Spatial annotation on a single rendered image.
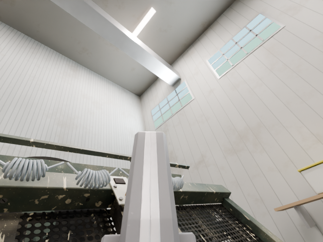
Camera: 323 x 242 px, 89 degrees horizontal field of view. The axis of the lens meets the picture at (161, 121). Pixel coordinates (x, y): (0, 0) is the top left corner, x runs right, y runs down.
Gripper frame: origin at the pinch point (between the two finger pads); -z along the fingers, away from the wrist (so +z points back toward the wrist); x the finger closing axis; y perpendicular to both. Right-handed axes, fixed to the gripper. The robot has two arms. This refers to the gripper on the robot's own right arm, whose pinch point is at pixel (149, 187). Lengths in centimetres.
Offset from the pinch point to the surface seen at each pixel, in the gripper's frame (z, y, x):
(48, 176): -34, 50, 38
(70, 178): -36, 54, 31
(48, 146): -35, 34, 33
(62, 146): -36, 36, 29
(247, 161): -174, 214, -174
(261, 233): -32, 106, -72
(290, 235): -69, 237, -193
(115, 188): -35, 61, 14
